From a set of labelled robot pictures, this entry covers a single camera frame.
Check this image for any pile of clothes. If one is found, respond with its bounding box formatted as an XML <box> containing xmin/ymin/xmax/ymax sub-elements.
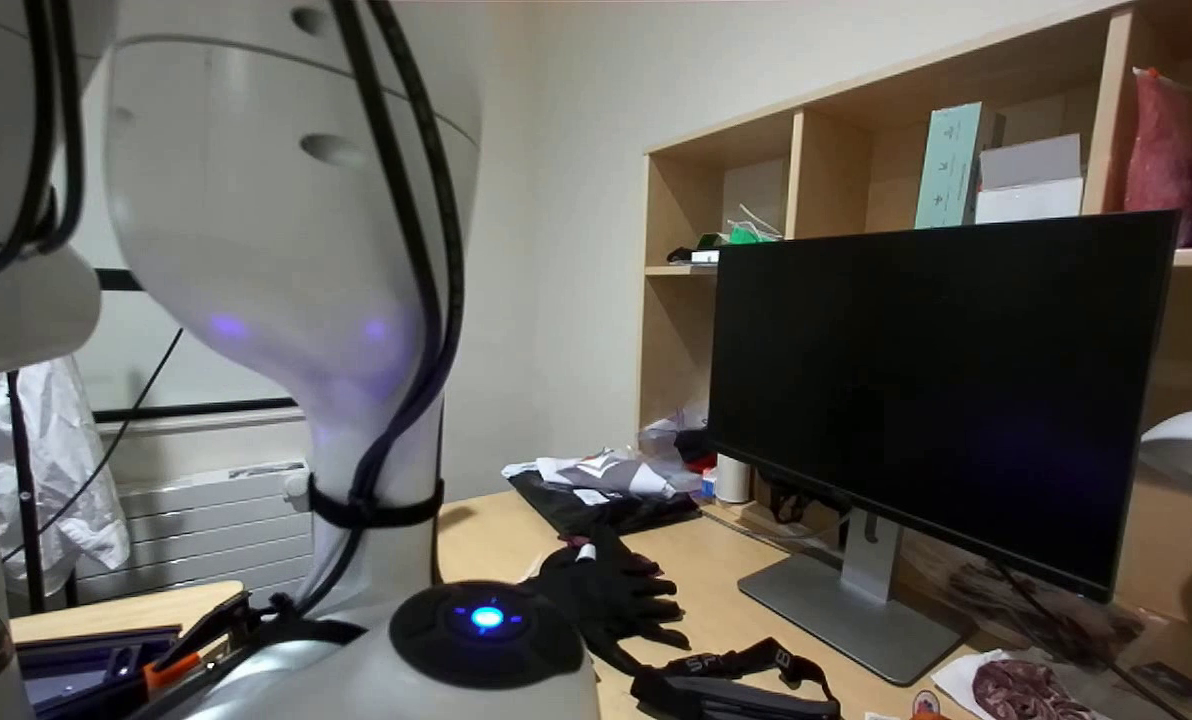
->
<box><xmin>637</xmin><ymin>414</ymin><xmax>721</xmax><ymax>473</ymax></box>

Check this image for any pair of black gloves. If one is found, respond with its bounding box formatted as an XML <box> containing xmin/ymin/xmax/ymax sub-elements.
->
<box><xmin>521</xmin><ymin>529</ymin><xmax>694</xmax><ymax>681</ymax></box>

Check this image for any black monitor with silver stand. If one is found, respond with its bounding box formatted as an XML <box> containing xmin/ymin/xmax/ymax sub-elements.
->
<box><xmin>705</xmin><ymin>208</ymin><xmax>1179</xmax><ymax>691</ymax></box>

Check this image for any wooden shelf unit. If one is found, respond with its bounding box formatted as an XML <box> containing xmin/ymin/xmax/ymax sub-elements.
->
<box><xmin>637</xmin><ymin>0</ymin><xmax>1192</xmax><ymax>633</ymax></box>

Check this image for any teal flat box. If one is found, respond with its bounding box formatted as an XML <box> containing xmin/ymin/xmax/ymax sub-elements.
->
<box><xmin>910</xmin><ymin>98</ymin><xmax>989</xmax><ymax>230</ymax></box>

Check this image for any printed magazine page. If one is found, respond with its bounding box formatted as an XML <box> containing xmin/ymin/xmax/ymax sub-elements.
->
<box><xmin>933</xmin><ymin>643</ymin><xmax>1117</xmax><ymax>720</ymax></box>

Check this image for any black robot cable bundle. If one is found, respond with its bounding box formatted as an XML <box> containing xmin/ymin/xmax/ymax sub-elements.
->
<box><xmin>283</xmin><ymin>0</ymin><xmax>477</xmax><ymax>621</ymax></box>

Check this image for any black open box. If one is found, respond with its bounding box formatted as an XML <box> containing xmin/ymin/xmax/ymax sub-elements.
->
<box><xmin>503</xmin><ymin>468</ymin><xmax>705</xmax><ymax>540</ymax></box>

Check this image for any green packet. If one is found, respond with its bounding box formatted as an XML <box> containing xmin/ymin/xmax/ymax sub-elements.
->
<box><xmin>721</xmin><ymin>205</ymin><xmax>786</xmax><ymax>246</ymax></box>

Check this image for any light wooden side cabinet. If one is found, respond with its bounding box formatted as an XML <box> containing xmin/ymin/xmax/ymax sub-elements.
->
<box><xmin>3</xmin><ymin>577</ymin><xmax>251</xmax><ymax>652</ymax></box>

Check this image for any crumpled white plastic sheet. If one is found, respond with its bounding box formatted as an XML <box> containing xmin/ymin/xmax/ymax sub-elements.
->
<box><xmin>0</xmin><ymin>357</ymin><xmax>134</xmax><ymax>592</ymax></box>

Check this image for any black open drawer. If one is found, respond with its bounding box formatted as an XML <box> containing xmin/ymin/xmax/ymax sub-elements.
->
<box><xmin>13</xmin><ymin>616</ymin><xmax>251</xmax><ymax>720</ymax></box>

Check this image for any small white cylinder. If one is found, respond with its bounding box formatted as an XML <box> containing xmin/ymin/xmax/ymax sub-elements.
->
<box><xmin>707</xmin><ymin>446</ymin><xmax>755</xmax><ymax>507</ymax></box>

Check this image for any black vertical pole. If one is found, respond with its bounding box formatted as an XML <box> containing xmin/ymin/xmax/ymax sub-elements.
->
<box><xmin>3</xmin><ymin>367</ymin><xmax>47</xmax><ymax>621</ymax></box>

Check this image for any white radiator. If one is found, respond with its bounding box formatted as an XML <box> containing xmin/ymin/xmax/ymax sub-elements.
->
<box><xmin>115</xmin><ymin>455</ymin><xmax>316</xmax><ymax>609</ymax></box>

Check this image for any white plastic bag with print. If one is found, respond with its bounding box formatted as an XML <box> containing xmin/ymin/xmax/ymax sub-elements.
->
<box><xmin>535</xmin><ymin>446</ymin><xmax>690</xmax><ymax>507</ymax></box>

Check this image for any white and grey box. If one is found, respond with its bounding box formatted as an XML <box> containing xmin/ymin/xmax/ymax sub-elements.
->
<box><xmin>973</xmin><ymin>128</ymin><xmax>1088</xmax><ymax>229</ymax></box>

